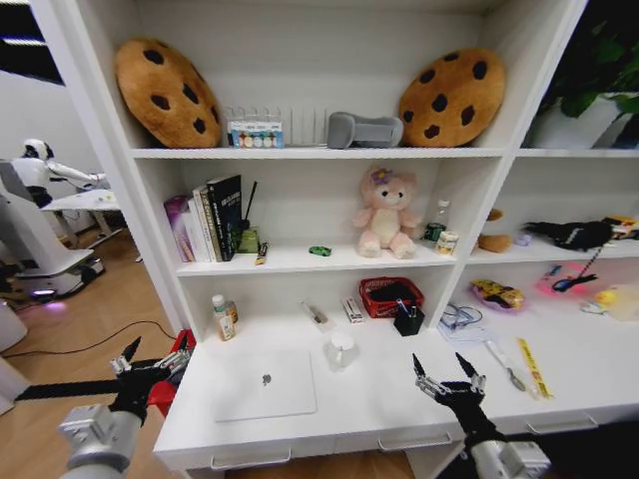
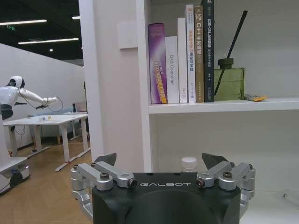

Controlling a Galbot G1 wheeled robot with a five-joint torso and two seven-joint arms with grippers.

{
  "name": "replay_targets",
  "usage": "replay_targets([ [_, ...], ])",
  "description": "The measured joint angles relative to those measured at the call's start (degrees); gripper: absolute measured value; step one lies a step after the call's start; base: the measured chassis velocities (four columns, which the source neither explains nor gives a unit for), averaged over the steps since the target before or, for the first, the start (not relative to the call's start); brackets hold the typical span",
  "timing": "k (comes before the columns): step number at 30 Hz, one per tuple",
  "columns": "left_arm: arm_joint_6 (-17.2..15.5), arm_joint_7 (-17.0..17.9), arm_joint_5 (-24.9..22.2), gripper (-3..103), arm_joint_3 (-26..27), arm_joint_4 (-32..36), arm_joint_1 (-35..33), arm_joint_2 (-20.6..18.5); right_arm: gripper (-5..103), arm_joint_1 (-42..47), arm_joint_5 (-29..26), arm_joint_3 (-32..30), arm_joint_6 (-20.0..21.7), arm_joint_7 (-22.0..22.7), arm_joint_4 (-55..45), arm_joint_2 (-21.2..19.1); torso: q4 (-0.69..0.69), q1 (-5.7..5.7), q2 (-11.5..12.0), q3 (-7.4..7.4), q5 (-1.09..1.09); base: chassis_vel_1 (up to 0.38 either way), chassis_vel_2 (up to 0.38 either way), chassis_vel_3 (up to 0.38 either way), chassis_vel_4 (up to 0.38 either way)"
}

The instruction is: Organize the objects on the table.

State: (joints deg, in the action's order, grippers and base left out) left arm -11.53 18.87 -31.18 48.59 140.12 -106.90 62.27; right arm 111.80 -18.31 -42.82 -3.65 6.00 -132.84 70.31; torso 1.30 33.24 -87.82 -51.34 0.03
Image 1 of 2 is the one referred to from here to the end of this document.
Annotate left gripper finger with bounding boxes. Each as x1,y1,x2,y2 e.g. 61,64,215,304
110,335,144,375
159,332,195,374

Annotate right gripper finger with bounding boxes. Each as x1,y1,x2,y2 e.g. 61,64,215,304
411,352,446,397
454,351,486,396

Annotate red chair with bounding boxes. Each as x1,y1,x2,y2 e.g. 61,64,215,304
146,328,197,416

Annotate silver spoon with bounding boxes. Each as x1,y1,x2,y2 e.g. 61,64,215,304
484,339,527,392

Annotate black pen holder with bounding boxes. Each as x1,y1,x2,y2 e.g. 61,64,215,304
392,303,427,337

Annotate yellow strip packet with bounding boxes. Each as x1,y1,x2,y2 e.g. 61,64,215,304
515,336,553,401

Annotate juice bottle white cap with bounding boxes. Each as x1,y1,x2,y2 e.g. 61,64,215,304
210,293,241,342

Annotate black horizontal bar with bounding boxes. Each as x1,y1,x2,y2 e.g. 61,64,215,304
13,379,122,402

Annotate red mesh basket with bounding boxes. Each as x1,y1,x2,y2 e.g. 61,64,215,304
358,276,426,320

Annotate yellow purple snack bag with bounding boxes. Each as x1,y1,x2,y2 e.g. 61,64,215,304
469,277,527,313

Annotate silver laptop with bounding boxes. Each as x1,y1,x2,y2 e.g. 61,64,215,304
214,348,319,424

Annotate white pen box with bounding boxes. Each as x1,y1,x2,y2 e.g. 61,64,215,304
340,295,366,326

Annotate pink card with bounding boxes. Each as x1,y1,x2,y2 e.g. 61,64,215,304
535,260,601,298

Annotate clear packet with pen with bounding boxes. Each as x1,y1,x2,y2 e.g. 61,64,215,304
300,297,333,333

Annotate white thin book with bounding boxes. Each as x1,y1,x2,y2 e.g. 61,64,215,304
186,197,212,263

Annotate purple book box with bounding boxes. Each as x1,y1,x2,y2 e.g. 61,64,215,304
163,195,195,263

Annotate black glasses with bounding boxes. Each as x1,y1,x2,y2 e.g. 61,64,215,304
550,272,598,293

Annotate white round jar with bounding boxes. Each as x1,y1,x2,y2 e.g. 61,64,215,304
434,230,459,256

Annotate white book olive spine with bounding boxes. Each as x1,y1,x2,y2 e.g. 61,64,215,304
193,185,220,263

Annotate green reed diffuser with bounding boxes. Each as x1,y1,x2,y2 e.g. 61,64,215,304
238,180,262,254

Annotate black book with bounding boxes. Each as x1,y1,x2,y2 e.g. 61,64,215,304
206,174,244,262

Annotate white background table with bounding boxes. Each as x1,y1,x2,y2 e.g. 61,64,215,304
41,189,127,251

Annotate pink plush bunny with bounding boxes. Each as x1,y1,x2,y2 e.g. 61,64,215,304
352,166,423,260

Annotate translucent plastic bag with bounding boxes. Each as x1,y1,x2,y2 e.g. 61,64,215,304
605,282,639,321

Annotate black fabric pouch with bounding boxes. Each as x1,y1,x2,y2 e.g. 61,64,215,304
522,219,615,252

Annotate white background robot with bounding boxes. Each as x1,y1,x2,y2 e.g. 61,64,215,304
9,138,109,209

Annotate yellow box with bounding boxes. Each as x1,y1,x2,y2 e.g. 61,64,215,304
600,215,639,240

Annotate box with coloured dots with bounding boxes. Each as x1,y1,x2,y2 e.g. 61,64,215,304
227,119,287,151

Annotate white shelf desk unit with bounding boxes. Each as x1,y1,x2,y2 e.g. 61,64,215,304
29,0,639,479

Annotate grey neck pillow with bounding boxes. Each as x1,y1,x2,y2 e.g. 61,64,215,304
326,111,405,150

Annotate cookie plush cushion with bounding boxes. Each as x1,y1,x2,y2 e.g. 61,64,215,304
114,38,223,150
397,48,507,149

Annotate white plant pot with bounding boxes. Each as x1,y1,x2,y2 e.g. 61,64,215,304
528,91,623,151

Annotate green potted plant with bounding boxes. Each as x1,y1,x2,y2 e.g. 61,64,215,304
540,0,639,119

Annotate black floor cable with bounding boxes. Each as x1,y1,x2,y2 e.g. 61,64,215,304
0,320,177,358

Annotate silver drawer handle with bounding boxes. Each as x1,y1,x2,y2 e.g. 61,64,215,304
525,412,599,436
376,430,453,453
209,445,293,472

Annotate blue cable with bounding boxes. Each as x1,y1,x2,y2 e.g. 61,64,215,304
440,302,483,331

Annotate white wire file rack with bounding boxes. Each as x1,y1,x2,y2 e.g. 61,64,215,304
222,104,329,149

